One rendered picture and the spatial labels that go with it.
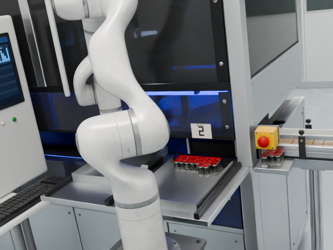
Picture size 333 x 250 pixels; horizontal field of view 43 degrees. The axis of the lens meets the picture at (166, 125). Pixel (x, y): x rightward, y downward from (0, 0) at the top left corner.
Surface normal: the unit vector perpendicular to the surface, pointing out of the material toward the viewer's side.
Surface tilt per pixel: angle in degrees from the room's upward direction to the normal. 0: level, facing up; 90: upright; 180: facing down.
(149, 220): 90
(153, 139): 98
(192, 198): 0
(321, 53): 90
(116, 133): 67
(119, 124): 47
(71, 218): 90
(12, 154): 90
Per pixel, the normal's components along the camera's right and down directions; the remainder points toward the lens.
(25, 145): 0.86, 0.04
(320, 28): -0.47, 0.33
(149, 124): 0.19, -0.18
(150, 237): 0.41, 0.22
